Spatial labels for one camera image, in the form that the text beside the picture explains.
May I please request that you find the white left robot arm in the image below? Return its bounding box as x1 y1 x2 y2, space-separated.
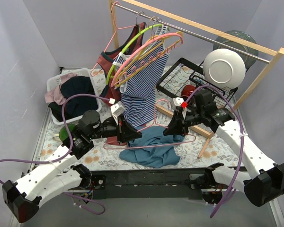
2 110 183 223

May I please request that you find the floral table mat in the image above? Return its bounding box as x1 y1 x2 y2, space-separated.
36 67 248 173

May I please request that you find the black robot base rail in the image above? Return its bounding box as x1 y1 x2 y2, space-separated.
61 167 230 201

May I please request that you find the green mug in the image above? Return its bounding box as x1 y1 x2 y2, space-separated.
52 123 75 142

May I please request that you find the thin pink wire hanger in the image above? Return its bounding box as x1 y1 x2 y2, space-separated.
103 99 196 149

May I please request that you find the black wire dish rack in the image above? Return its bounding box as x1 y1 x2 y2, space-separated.
156 58 238 108

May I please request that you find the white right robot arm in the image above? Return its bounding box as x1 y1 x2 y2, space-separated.
173 89 284 207

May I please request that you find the teal patterned ceramic plate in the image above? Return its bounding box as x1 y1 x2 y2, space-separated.
213 30 259 70

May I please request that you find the yellow plastic hanger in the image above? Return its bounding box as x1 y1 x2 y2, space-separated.
114 16 184 88

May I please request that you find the purple cable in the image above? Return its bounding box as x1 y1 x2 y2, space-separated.
0 93 116 215
186 85 244 218

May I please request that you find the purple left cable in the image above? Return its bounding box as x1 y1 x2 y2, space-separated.
0 93 116 215

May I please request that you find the red tank top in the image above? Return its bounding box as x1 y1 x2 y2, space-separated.
97 22 146 102

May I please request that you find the pink garment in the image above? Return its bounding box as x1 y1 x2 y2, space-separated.
44 72 77 105

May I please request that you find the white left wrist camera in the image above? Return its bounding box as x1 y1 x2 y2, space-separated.
110 101 125 123

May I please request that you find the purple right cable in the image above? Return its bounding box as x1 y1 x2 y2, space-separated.
186 85 244 218

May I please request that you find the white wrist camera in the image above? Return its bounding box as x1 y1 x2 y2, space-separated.
172 97 187 118
110 101 125 123

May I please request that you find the thick pink plastic hanger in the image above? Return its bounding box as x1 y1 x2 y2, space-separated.
110 16 183 87

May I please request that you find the white ceramic plate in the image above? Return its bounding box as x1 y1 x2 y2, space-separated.
203 49 246 89

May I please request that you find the pink wire hanger at post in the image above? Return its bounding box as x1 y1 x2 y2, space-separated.
90 1 139 77

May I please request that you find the wooden clothes rack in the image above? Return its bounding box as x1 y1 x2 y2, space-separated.
108 0 284 158

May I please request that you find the red ceramic bowl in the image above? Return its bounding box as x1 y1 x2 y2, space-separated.
181 85 195 101

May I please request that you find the blue white striped tank top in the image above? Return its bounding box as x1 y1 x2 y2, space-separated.
112 42 170 128

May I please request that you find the white plastic laundry basket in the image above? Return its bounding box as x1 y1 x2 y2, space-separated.
45 68 102 125

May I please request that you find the green plastic hanger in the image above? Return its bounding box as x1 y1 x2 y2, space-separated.
106 23 168 85

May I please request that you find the dark navy garment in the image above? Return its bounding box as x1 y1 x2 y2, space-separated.
48 75 99 121

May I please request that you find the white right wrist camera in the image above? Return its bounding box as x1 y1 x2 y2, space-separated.
172 97 187 118

